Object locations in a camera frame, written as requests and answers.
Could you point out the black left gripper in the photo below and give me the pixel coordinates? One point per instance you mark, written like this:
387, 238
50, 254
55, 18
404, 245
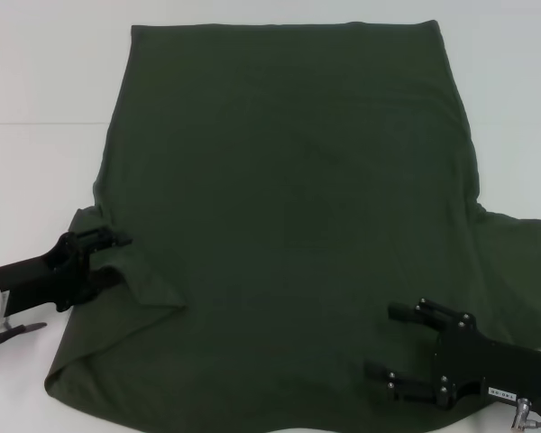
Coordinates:
40, 282

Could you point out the dark green shirt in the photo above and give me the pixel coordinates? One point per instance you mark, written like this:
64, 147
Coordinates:
275, 180

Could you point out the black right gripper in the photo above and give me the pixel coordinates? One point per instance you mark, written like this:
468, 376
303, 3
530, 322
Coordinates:
478, 365

